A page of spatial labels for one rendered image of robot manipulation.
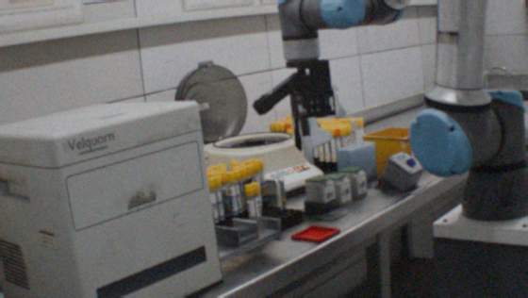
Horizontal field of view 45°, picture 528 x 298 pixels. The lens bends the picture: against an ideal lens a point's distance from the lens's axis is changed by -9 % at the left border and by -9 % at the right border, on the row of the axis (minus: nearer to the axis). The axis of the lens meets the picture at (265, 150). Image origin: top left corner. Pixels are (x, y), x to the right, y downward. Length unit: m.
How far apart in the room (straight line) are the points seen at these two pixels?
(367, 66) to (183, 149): 1.67
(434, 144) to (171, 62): 0.97
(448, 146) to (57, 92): 0.96
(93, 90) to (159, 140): 0.72
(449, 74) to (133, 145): 0.50
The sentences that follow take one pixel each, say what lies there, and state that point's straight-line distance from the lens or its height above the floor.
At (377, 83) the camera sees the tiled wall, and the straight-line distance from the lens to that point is 2.70.
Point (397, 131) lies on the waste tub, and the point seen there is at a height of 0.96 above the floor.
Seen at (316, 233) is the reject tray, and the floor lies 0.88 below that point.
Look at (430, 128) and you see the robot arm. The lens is 1.09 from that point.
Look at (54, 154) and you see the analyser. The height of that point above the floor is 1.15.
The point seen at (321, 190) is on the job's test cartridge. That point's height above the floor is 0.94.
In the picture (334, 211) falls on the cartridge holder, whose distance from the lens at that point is 1.41.
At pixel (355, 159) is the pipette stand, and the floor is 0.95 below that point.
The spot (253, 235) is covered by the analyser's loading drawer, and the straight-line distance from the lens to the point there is 1.19.
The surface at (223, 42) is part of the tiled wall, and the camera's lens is 2.02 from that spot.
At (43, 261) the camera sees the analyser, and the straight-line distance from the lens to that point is 1.00.
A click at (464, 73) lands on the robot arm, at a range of 1.08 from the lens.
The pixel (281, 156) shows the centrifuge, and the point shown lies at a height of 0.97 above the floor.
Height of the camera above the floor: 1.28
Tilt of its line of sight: 10 degrees down
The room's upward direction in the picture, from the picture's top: 6 degrees counter-clockwise
